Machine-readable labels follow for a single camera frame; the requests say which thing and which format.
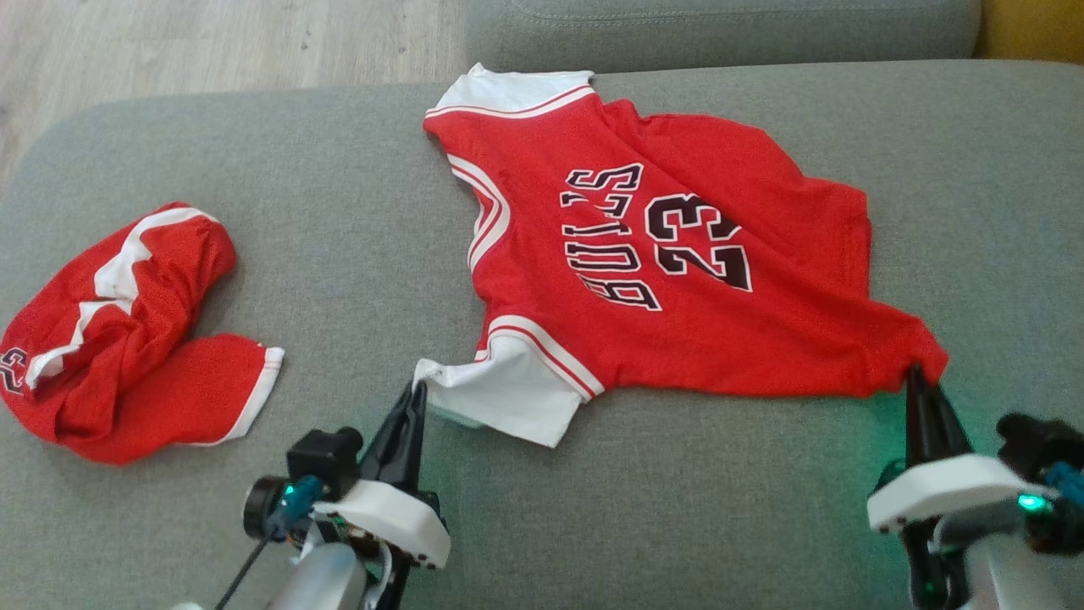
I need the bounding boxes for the red Bulls jersey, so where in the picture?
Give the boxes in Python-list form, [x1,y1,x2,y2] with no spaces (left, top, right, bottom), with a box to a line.
[413,63,949,448]

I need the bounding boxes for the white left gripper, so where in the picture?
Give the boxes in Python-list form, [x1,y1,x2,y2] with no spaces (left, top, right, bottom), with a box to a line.
[315,383,451,570]

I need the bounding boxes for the red shorts with white stripes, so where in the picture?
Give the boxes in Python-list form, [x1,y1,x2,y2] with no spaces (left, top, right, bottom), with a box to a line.
[0,202,285,466]

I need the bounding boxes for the yellow sofa cushion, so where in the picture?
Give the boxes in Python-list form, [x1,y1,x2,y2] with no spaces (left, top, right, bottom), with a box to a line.
[974,0,1084,66]

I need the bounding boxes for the thin black camera cable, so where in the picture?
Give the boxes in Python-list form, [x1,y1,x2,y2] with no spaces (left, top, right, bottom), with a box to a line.
[212,508,285,610]

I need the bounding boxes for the grey sofa back cushion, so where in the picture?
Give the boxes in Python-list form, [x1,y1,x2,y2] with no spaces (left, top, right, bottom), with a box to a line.
[464,0,983,75]

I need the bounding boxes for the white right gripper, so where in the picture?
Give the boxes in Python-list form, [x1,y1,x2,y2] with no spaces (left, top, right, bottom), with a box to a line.
[868,366,1059,535]

